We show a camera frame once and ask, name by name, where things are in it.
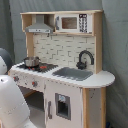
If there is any grey toy sink basin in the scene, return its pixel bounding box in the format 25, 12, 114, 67
52, 67, 92, 81

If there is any white toy microwave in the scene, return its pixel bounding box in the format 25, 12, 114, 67
55, 14, 92, 33

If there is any white cupboard door with dispenser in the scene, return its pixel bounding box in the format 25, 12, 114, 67
44, 81, 82, 128

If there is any red left stove knob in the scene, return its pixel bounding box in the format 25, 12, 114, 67
13, 76, 19, 82

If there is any grey toy range hood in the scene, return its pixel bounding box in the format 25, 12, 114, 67
25, 15, 53, 34

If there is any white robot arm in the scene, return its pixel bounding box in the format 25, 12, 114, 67
0, 48, 37, 128

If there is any black toy stovetop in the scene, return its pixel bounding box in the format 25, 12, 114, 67
20, 63, 56, 72

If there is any white wooden toy kitchen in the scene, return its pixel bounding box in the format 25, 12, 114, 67
10, 10, 115, 128

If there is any small metal pot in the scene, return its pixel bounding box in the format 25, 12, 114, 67
23, 56, 40, 67

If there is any black toy faucet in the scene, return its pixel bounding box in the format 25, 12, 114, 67
76, 50, 94, 70

